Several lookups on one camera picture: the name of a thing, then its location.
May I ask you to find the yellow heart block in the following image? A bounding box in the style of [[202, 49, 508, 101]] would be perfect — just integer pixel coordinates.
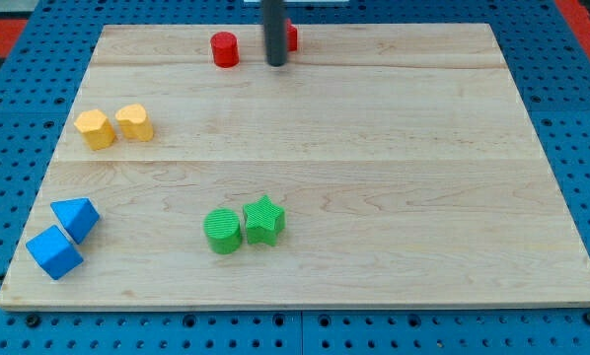
[[114, 104, 154, 142]]

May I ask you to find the green star block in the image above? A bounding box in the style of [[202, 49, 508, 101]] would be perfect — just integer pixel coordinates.
[[243, 195, 286, 247]]

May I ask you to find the green cylinder block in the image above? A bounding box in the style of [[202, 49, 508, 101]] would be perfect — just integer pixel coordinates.
[[203, 208, 242, 254]]

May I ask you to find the wooden board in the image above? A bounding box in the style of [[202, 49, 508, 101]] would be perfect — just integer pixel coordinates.
[[0, 24, 590, 312]]

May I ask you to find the red block behind rod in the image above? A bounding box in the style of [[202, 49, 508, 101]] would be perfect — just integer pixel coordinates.
[[286, 18, 298, 52]]

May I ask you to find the red cylinder block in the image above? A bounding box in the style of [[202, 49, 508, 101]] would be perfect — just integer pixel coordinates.
[[210, 32, 240, 68]]

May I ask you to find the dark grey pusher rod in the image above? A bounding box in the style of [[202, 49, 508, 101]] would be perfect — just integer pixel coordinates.
[[260, 0, 288, 67]]

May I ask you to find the yellow hexagon block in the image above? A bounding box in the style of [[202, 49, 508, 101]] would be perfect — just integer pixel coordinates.
[[74, 109, 116, 151]]

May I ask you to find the blue triangle block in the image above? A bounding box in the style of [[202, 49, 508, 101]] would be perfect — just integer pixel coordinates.
[[50, 197, 100, 245]]

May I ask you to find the blue cube block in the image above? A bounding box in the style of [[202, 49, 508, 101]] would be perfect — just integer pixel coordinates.
[[26, 225, 84, 280]]

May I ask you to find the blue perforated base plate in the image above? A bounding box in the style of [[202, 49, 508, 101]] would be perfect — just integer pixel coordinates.
[[0, 0, 590, 354]]

